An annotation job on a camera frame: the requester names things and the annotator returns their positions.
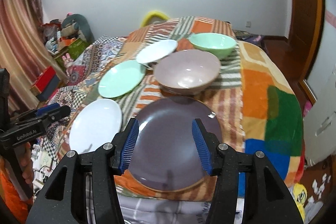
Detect white plate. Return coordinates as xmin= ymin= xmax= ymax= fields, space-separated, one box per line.
xmin=69 ymin=99 xmax=122 ymax=154

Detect mint green plate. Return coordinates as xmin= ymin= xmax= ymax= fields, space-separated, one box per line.
xmin=98 ymin=60 xmax=146 ymax=98

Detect dark purple plate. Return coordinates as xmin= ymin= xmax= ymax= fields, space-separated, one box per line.
xmin=128 ymin=96 xmax=222 ymax=192

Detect white bowl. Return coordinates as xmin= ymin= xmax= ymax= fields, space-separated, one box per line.
xmin=135 ymin=39 xmax=178 ymax=71

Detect pink bowl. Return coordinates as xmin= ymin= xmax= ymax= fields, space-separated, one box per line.
xmin=154 ymin=50 xmax=221 ymax=95

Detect green bowl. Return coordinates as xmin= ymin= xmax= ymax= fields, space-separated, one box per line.
xmin=187 ymin=33 xmax=237 ymax=60

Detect person left hand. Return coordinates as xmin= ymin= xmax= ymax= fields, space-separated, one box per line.
xmin=20 ymin=142 xmax=34 ymax=184

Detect red box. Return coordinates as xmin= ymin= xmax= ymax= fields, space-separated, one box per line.
xmin=30 ymin=66 xmax=56 ymax=96

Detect pink bunny toy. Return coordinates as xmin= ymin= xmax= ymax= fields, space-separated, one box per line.
xmin=62 ymin=53 xmax=74 ymax=77

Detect patterned quilt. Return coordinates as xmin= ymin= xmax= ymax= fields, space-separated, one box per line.
xmin=38 ymin=36 xmax=126 ymax=162

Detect striped curtain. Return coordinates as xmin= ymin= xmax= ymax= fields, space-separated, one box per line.
xmin=1 ymin=0 xmax=67 ymax=112

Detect green cardboard box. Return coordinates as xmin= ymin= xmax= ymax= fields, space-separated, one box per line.
xmin=54 ymin=38 xmax=90 ymax=71

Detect grey plush toy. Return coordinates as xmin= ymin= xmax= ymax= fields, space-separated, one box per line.
xmin=61 ymin=14 xmax=95 ymax=43

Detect striped patchwork blanket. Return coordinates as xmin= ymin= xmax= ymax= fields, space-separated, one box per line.
xmin=60 ymin=16 xmax=306 ymax=202

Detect yellow hoop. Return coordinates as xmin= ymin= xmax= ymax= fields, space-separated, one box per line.
xmin=140 ymin=10 xmax=169 ymax=27

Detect dark bag on floor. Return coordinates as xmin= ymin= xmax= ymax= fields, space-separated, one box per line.
xmin=234 ymin=30 xmax=264 ymax=44

